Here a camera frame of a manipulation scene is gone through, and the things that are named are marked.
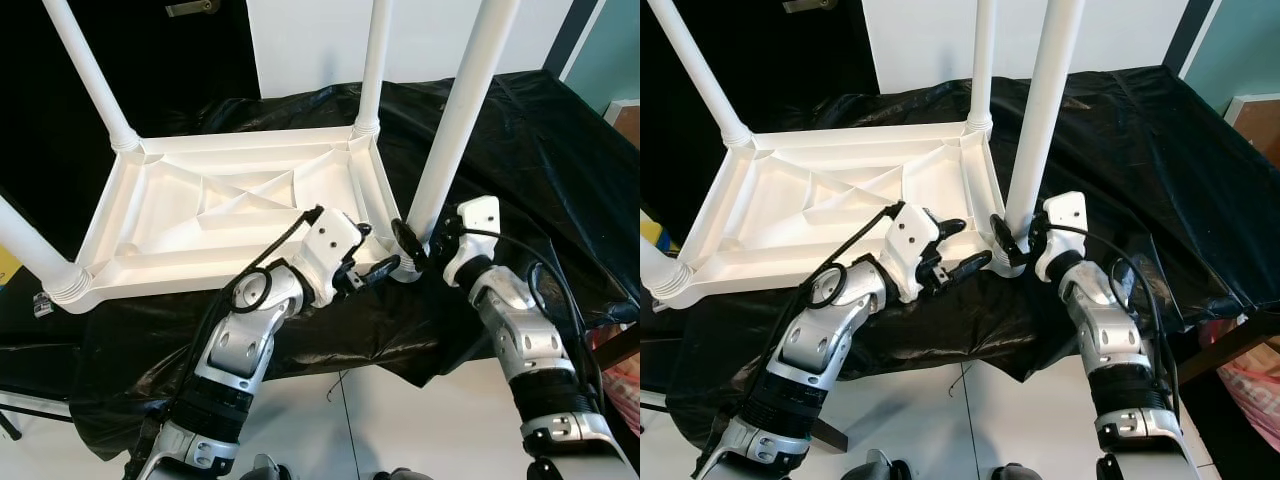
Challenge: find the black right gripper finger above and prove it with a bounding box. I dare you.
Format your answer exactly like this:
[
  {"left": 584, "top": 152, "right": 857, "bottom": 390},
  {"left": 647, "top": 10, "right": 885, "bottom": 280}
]
[
  {"left": 392, "top": 220, "right": 433, "bottom": 271},
  {"left": 990, "top": 213, "right": 1028, "bottom": 268}
]

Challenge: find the white plastic children table top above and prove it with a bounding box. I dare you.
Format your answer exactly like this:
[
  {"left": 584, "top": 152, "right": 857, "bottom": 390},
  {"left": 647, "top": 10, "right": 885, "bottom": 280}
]
[
  {"left": 45, "top": 122, "right": 423, "bottom": 316},
  {"left": 645, "top": 118, "right": 1023, "bottom": 309}
]

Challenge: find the black shiny table cloth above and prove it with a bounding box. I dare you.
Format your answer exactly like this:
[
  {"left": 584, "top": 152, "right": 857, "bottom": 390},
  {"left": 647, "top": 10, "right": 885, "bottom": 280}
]
[
  {"left": 70, "top": 70, "right": 641, "bottom": 461},
  {"left": 665, "top": 65, "right": 1280, "bottom": 451}
]

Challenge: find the brown cardboard box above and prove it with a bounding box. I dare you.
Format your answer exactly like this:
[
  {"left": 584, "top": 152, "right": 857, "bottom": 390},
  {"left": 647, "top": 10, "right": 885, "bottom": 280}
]
[
  {"left": 1225, "top": 93, "right": 1280, "bottom": 166},
  {"left": 605, "top": 98, "right": 641, "bottom": 151}
]

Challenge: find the pink plastic bag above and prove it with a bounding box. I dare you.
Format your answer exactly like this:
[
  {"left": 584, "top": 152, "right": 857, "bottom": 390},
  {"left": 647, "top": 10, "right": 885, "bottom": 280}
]
[
  {"left": 600, "top": 345, "right": 641, "bottom": 441},
  {"left": 1215, "top": 320, "right": 1280, "bottom": 426}
]

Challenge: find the black floor mat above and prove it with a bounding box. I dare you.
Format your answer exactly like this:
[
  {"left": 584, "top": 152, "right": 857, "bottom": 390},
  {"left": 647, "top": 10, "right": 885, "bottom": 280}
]
[{"left": 1180, "top": 380, "right": 1280, "bottom": 480}]

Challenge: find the black bag with white label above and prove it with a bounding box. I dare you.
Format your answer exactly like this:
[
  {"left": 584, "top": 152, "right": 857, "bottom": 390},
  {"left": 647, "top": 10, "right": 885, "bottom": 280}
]
[{"left": 0, "top": 275, "right": 86, "bottom": 401}]

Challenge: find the black metal stand leg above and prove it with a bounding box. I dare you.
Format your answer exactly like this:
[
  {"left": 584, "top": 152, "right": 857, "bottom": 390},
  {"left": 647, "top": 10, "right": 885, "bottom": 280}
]
[{"left": 0, "top": 395, "right": 73, "bottom": 441}]

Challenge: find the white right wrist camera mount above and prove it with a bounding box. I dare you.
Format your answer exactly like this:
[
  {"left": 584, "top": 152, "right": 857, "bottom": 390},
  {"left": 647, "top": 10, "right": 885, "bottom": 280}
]
[
  {"left": 1035, "top": 192, "right": 1089, "bottom": 283},
  {"left": 442, "top": 196, "right": 501, "bottom": 288}
]

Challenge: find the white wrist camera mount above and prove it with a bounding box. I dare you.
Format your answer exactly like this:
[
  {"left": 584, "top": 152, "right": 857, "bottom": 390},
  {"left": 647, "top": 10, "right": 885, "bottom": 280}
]
[
  {"left": 880, "top": 203, "right": 943, "bottom": 304},
  {"left": 1035, "top": 192, "right": 1089, "bottom": 283},
  {"left": 442, "top": 196, "right": 501, "bottom": 288},
  {"left": 298, "top": 208, "right": 366, "bottom": 308}
]

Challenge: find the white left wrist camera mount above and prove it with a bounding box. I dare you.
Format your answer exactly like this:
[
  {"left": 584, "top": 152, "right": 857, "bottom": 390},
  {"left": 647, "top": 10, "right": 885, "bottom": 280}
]
[
  {"left": 880, "top": 203, "right": 943, "bottom": 304},
  {"left": 298, "top": 208, "right": 366, "bottom": 308}
]

